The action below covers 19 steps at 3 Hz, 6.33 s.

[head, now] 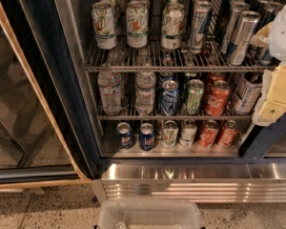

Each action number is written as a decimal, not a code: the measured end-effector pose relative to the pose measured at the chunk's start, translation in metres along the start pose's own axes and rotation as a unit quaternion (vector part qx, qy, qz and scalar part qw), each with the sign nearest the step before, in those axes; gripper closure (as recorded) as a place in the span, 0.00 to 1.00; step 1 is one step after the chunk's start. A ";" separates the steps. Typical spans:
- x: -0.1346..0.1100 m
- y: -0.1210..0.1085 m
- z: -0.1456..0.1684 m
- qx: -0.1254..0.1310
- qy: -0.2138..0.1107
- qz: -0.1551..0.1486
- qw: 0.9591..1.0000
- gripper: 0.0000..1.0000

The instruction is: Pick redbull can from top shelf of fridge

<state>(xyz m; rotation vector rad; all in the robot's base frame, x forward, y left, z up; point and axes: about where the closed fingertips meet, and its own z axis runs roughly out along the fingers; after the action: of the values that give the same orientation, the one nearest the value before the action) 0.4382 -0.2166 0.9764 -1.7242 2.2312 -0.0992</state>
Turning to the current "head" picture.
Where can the water bottle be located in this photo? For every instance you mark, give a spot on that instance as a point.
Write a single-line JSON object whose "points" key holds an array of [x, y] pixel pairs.
{"points": [[144, 86], [109, 85]]}

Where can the right 7up can bottom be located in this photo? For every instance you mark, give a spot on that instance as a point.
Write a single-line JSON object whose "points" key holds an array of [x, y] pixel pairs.
{"points": [[188, 131]]}

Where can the pepsi can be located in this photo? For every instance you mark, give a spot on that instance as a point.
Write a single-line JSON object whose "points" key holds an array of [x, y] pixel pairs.
{"points": [[124, 135], [146, 136]]}

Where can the silver blue redbull can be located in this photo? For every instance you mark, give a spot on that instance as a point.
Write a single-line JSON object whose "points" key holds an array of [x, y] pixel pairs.
{"points": [[200, 23]]}

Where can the coke can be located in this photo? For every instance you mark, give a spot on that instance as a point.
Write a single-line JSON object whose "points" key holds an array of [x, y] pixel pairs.
{"points": [[208, 134], [227, 134]]}

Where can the wire shelf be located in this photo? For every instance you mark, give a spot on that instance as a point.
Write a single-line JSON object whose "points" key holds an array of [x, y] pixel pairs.
{"points": [[209, 60], [133, 115]]}

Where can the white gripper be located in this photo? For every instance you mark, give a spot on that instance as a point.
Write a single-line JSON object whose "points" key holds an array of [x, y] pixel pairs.
{"points": [[285, 34]]}

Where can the middle wire shelf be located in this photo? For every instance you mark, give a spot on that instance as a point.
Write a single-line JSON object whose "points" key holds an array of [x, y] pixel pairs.
{"points": [[133, 115]]}

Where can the front middle 7up can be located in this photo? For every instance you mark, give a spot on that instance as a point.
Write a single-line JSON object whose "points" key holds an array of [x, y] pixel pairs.
{"points": [[137, 24]]}

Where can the front silver redbull can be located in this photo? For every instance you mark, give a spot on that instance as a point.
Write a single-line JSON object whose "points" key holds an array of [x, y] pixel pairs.
{"points": [[244, 29]]}

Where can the top wire shelf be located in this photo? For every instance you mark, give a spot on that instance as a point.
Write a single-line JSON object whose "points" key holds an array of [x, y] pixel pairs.
{"points": [[209, 60]]}

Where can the red coke can middle shelf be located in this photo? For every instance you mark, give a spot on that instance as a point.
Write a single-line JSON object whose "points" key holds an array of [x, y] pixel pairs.
{"points": [[217, 97]]}

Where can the blue pepsi can middle shelf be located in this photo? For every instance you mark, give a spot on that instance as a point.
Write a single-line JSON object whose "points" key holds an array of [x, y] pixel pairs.
{"points": [[169, 97]]}

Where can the white can middle shelf right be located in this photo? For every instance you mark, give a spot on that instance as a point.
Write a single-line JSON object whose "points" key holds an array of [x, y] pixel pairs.
{"points": [[247, 93]]}

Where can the right pepsi can bottom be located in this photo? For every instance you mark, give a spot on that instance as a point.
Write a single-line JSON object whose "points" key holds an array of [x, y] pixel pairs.
{"points": [[146, 136]]}

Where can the clear plastic bin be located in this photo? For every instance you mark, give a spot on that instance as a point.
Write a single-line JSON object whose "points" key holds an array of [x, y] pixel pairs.
{"points": [[148, 213]]}

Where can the green can middle shelf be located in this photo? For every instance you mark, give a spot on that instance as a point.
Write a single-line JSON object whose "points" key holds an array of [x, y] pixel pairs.
{"points": [[195, 91]]}

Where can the left coke can bottom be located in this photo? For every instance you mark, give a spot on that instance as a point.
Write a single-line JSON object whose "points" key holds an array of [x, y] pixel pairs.
{"points": [[208, 134]]}

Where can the left pepsi can bottom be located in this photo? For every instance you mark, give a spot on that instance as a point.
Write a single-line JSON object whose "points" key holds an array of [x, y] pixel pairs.
{"points": [[124, 135]]}

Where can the glass fridge door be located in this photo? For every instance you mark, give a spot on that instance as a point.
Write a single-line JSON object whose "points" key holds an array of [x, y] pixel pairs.
{"points": [[44, 125]]}

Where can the right coke can bottom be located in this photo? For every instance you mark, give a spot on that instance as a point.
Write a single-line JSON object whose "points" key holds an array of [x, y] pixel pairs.
{"points": [[227, 134]]}

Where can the left 7up can bottom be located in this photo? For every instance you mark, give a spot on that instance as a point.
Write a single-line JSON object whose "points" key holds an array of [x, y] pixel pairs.
{"points": [[169, 134]]}

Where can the front right 7up can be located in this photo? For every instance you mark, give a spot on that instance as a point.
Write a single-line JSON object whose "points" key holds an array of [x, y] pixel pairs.
{"points": [[172, 26]]}

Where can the front left 7up can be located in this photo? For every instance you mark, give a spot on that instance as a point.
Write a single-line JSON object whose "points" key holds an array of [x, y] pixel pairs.
{"points": [[102, 19]]}

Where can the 7up can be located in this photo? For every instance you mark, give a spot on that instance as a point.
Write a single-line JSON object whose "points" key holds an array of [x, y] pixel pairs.
{"points": [[137, 24], [172, 26], [188, 131], [169, 134], [102, 19]]}

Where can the right water bottle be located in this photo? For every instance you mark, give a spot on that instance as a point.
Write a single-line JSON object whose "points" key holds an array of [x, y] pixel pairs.
{"points": [[144, 86]]}

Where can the left water bottle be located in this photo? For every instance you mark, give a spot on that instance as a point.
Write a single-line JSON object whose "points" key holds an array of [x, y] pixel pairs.
{"points": [[109, 85]]}

